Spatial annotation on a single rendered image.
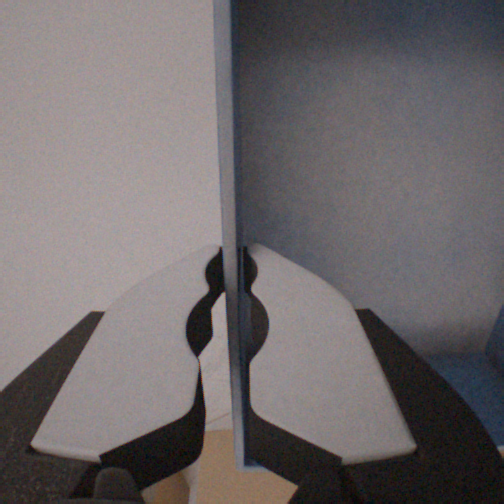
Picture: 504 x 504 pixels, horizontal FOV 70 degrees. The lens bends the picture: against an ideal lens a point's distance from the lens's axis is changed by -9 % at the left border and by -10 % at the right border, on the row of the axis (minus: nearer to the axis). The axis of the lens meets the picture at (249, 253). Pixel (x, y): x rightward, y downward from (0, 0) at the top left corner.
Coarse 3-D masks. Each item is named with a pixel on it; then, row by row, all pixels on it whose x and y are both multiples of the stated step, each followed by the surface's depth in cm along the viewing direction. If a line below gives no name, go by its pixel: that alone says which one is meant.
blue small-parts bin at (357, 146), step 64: (256, 0) 13; (320, 0) 13; (384, 0) 13; (448, 0) 13; (256, 64) 14; (320, 64) 14; (384, 64) 14; (448, 64) 14; (256, 128) 16; (320, 128) 16; (384, 128) 15; (448, 128) 15; (256, 192) 17; (320, 192) 17; (384, 192) 17; (448, 192) 17; (320, 256) 18; (384, 256) 18; (448, 256) 18; (384, 320) 20; (448, 320) 20
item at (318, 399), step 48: (288, 288) 10; (288, 336) 8; (336, 336) 8; (288, 384) 7; (336, 384) 7; (384, 384) 7; (288, 432) 6; (336, 432) 6; (384, 432) 6; (288, 480) 7
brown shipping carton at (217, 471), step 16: (208, 432) 36; (224, 432) 36; (208, 448) 34; (224, 448) 34; (208, 464) 33; (224, 464) 33; (208, 480) 31; (224, 480) 31; (240, 480) 31; (256, 480) 31; (272, 480) 31; (208, 496) 30; (224, 496) 30; (240, 496) 30; (256, 496) 29; (272, 496) 29; (288, 496) 29
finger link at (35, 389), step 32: (96, 320) 9; (64, 352) 8; (32, 384) 7; (0, 416) 6; (32, 416) 6; (0, 448) 6; (32, 448) 6; (0, 480) 5; (32, 480) 5; (64, 480) 5
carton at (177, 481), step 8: (168, 480) 35; (176, 480) 38; (184, 480) 40; (160, 488) 33; (168, 488) 35; (176, 488) 37; (184, 488) 40; (160, 496) 32; (168, 496) 34; (176, 496) 37; (184, 496) 39
